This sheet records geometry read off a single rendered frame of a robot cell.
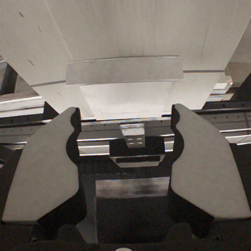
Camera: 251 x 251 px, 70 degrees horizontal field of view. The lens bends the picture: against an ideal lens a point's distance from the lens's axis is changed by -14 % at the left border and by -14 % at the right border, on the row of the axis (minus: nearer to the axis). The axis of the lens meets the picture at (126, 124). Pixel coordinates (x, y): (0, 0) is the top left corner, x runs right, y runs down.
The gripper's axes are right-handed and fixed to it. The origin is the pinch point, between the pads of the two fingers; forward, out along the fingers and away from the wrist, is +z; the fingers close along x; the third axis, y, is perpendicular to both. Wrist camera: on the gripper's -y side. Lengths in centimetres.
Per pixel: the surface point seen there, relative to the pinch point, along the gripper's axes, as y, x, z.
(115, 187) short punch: 14.0, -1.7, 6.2
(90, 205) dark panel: 58, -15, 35
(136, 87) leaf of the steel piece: 1.6, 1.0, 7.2
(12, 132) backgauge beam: 23, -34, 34
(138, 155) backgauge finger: 22.6, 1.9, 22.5
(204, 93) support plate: 2.8, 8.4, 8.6
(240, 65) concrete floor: 42, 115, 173
